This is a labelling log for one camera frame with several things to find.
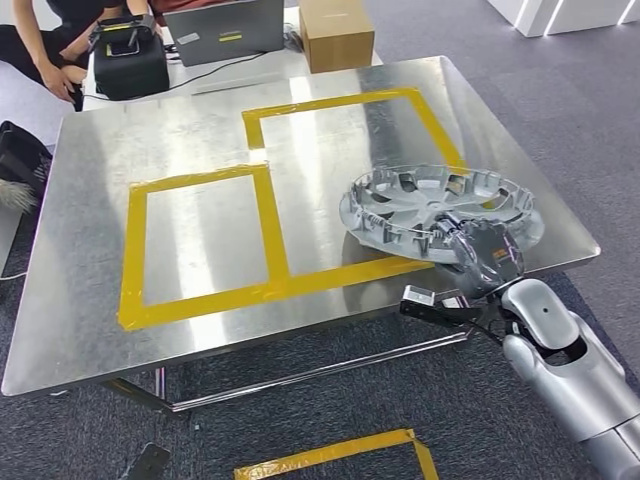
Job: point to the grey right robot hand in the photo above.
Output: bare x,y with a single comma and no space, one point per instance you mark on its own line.
487,262

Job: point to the grey plastic wheel hubcap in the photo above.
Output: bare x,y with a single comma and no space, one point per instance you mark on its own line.
430,199

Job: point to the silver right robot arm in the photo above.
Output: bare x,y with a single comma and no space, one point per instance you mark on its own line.
550,318

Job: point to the steel workbench table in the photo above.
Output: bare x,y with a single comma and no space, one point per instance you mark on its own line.
200,232

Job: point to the white low platform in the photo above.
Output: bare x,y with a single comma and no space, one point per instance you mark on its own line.
575,13

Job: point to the yellow floor tape outline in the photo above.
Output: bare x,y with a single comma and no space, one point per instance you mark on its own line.
324,454

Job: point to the brown cardboard box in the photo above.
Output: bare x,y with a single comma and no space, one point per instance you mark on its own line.
335,40

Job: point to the grey laptop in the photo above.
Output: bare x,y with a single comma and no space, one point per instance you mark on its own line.
225,26

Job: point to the small yellow tape rectangle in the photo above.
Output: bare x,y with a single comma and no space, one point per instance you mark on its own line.
132,265

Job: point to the dark flat robot panel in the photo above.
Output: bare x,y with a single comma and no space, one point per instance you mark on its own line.
150,460

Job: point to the black equipment case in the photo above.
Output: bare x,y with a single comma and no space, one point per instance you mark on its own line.
130,73

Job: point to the black bag with pompom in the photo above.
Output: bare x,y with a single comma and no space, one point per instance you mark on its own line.
20,159

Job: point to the person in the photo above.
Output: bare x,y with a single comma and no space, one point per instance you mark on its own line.
30,46

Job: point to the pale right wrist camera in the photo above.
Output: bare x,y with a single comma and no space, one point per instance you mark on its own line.
419,296

